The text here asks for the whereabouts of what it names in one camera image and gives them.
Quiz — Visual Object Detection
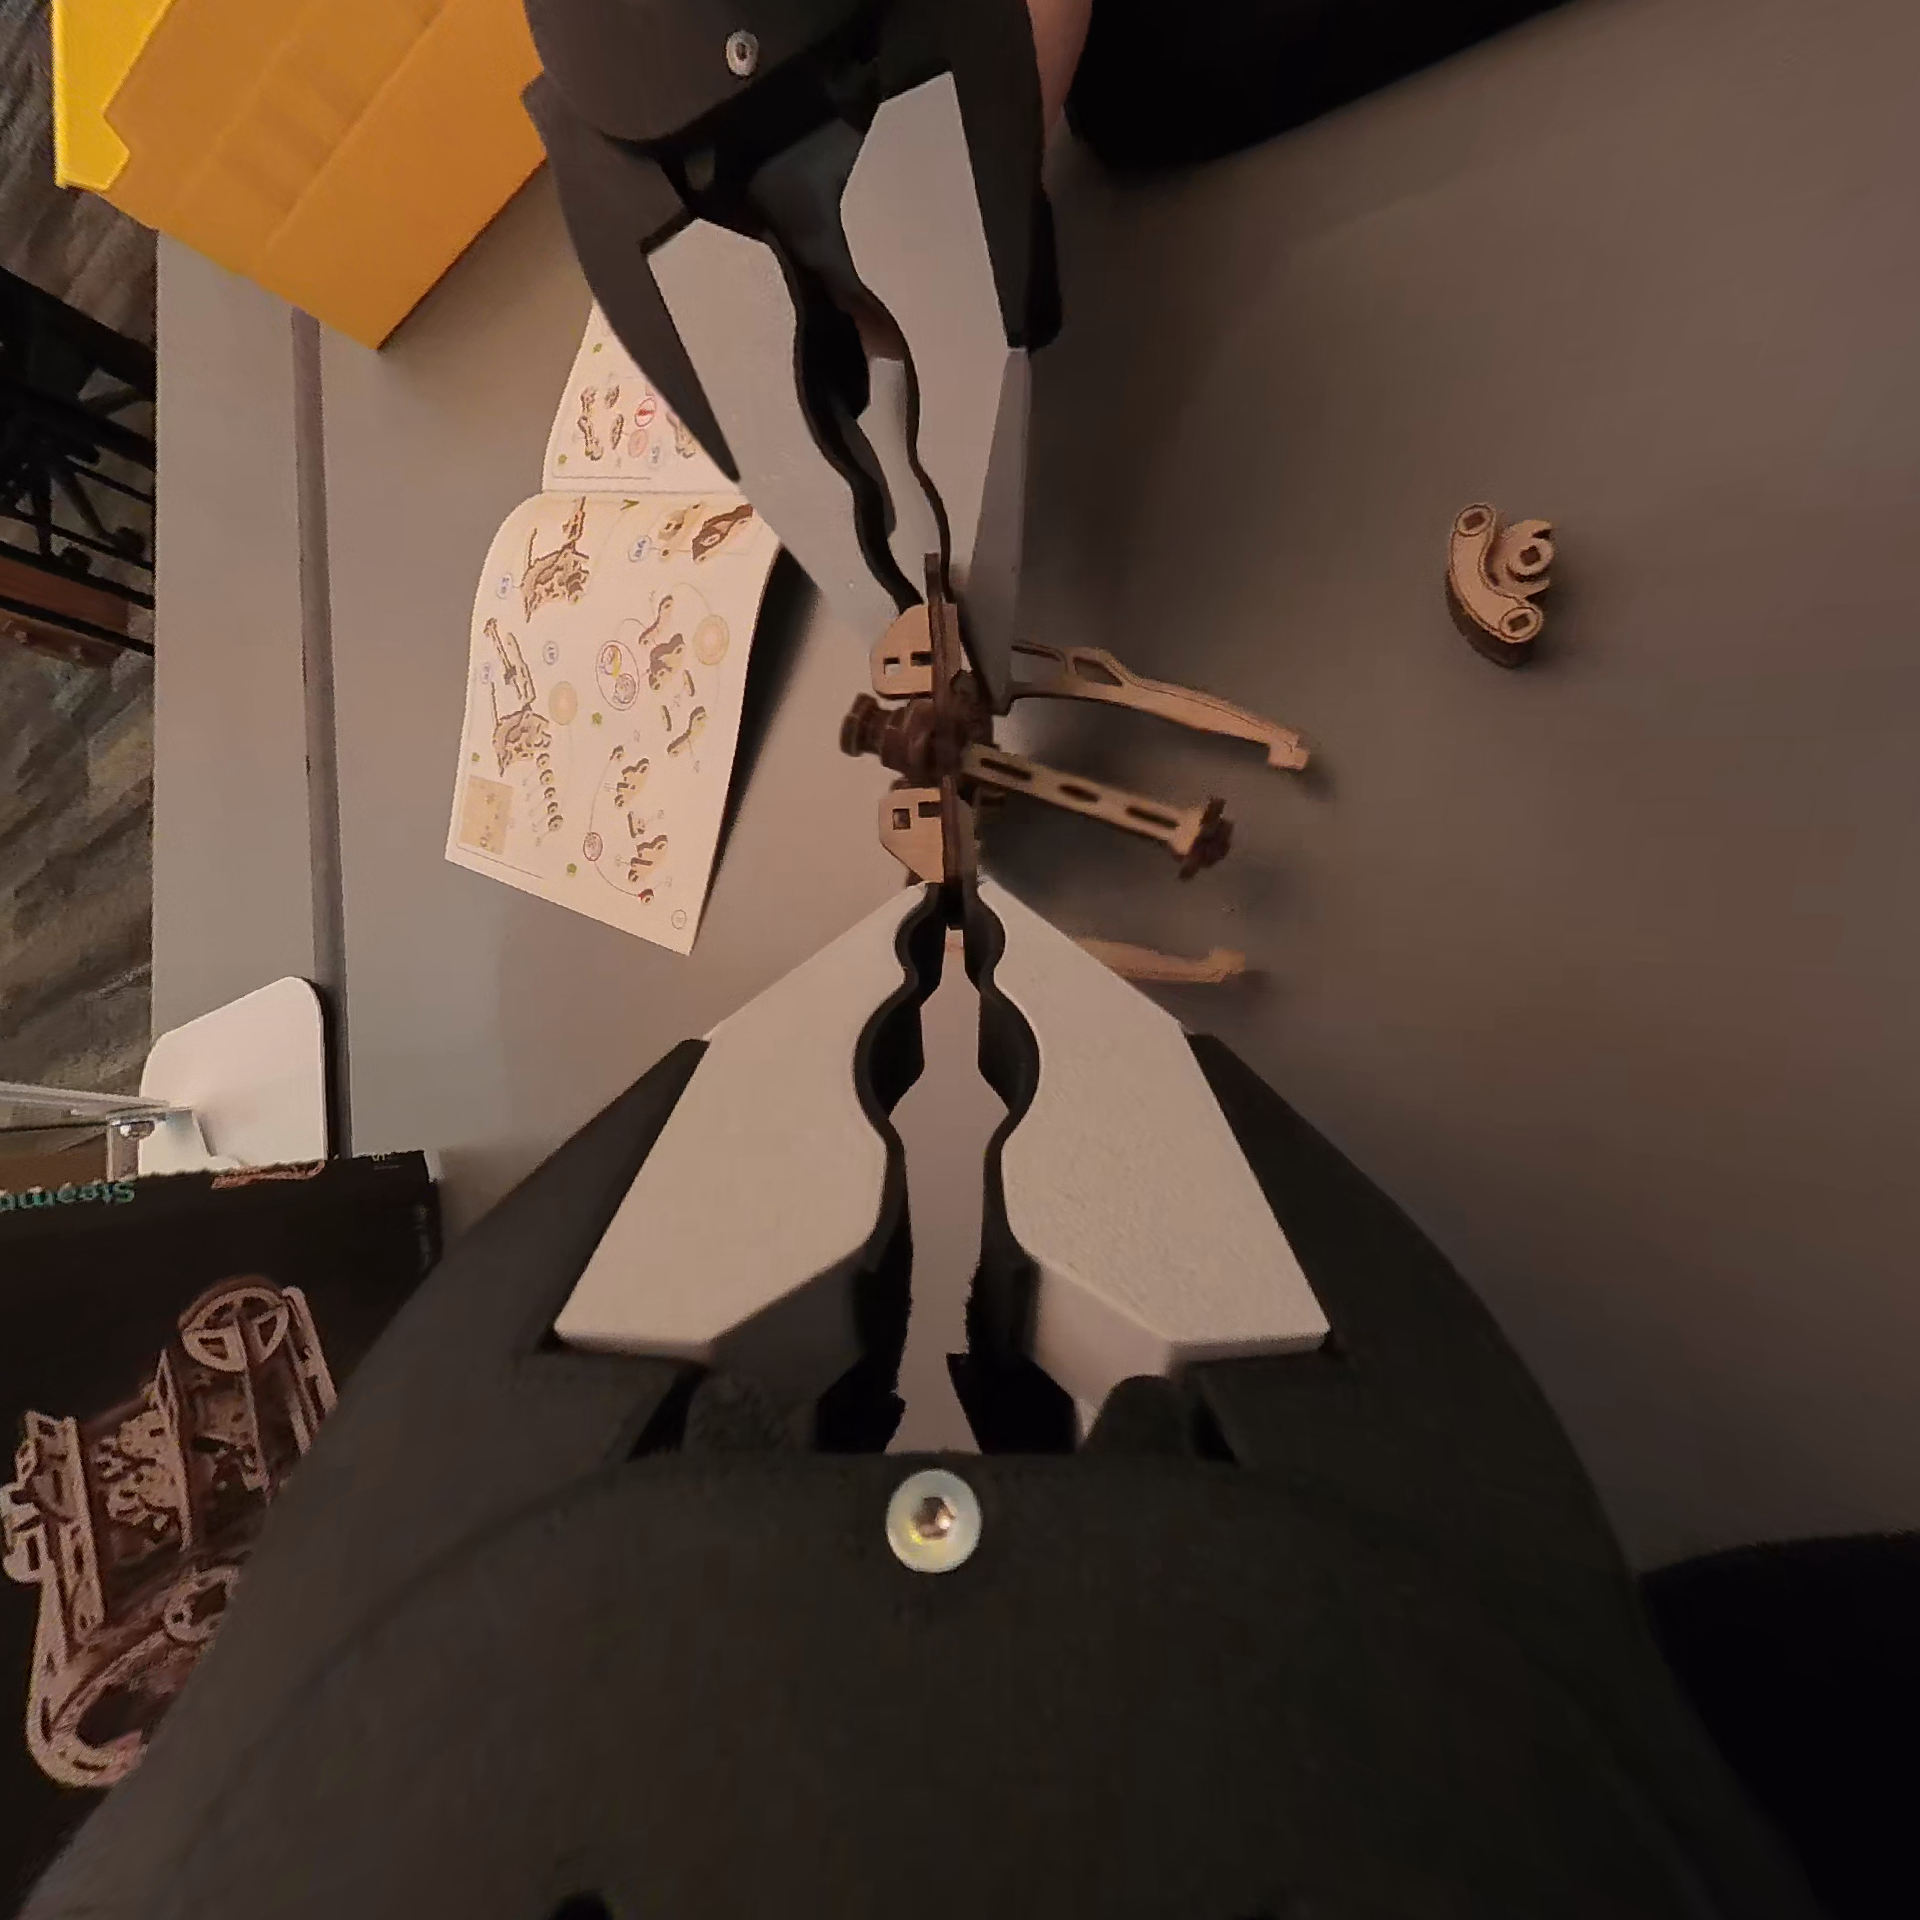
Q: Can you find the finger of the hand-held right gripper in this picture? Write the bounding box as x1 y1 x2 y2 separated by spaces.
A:
838 67 1038 643
639 209 947 608

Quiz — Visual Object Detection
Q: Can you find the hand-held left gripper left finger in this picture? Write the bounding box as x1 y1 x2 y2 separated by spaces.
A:
556 880 953 1450

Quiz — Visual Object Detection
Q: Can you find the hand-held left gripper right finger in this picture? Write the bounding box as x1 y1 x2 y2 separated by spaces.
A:
968 880 1335 1445

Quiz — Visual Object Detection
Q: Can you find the wooden model assembly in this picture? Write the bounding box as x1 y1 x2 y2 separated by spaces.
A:
841 557 1312 892

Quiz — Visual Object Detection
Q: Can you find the black model kit box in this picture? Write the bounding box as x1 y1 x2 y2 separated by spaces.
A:
0 1156 443 1863

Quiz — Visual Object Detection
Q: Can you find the wooden lever part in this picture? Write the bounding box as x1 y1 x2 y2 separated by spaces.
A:
1065 935 1255 984

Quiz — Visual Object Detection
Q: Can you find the illustrated instruction booklet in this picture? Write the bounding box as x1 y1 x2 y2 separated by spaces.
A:
443 299 788 958

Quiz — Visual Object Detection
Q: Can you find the yellow plastic bin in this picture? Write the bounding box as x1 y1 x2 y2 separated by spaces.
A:
49 0 550 346

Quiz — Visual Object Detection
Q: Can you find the black wrist rest pad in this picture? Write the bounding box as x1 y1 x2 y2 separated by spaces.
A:
1062 0 1587 165

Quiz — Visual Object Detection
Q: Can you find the white stand base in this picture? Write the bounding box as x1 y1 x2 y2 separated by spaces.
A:
137 975 327 1176

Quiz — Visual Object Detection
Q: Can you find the curved wooden part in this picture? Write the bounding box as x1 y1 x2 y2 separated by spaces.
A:
1441 506 1556 668

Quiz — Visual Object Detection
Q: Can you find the clear acrylic holder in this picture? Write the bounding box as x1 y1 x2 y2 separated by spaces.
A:
0 1080 199 1162

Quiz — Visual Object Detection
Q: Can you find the person's dark clothing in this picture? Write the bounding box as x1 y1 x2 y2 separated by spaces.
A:
1634 1528 1920 1920

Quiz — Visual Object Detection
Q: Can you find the black metal frame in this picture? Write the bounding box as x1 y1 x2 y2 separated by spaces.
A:
0 265 162 652

